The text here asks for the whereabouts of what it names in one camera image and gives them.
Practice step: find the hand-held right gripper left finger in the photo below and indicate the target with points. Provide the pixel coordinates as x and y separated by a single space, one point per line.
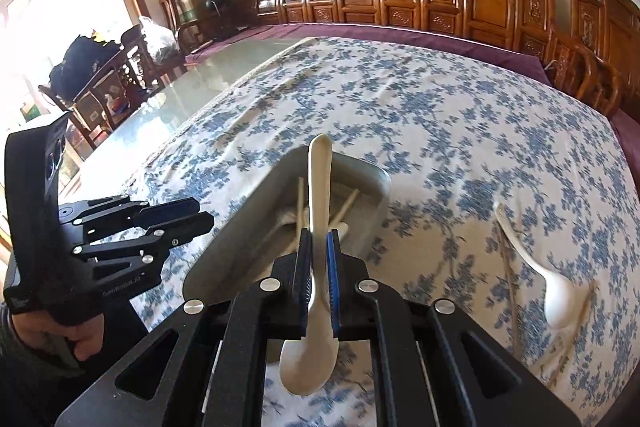
302 257

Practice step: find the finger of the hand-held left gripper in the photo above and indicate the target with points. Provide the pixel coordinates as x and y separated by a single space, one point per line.
170 208
190 227

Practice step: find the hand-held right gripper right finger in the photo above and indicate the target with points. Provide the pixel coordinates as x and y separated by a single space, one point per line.
334 267

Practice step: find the grey metal tray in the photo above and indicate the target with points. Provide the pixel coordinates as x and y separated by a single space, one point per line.
235 252

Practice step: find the large white spoon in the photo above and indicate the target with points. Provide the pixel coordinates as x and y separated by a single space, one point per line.
320 187

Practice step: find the person's left hand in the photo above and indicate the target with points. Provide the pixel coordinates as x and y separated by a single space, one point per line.
75 337

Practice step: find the wooden dining chair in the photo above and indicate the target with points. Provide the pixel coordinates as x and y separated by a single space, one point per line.
132 72

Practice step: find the black bag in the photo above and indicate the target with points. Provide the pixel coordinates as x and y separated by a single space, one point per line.
85 64

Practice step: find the blue floral tablecloth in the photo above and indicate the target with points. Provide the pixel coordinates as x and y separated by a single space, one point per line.
425 132

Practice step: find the white plastic bag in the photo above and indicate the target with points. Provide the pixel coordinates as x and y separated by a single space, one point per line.
157 39

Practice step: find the wooden armchair with cartons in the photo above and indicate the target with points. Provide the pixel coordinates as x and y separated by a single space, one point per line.
172 14

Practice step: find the black desk lamp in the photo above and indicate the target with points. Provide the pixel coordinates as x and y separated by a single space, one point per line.
214 4

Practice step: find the purple sofa cushion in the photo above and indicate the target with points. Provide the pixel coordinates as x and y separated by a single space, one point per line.
450 44

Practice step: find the purple armchair cushion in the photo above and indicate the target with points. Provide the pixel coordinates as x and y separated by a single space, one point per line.
630 132

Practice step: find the carved wooden armchair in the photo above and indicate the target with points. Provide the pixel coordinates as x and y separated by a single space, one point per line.
615 22

